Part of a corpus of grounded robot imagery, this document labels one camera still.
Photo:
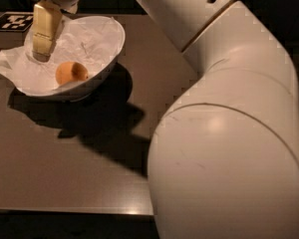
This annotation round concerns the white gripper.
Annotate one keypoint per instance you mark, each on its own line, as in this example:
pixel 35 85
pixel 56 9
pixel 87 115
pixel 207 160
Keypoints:
pixel 47 19

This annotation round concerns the orange fruit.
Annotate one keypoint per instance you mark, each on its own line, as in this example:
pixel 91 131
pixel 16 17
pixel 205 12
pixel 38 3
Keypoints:
pixel 68 72

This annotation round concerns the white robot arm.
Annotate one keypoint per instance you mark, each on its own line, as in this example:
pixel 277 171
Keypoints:
pixel 224 159

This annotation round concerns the white bowl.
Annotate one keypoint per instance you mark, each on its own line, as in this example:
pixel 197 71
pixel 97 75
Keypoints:
pixel 104 74

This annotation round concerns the black white marker tag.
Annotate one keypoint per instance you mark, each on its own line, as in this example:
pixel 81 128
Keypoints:
pixel 15 22

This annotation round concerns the white crumpled paper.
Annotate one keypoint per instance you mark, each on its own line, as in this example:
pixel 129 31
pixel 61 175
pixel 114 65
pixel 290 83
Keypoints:
pixel 83 40

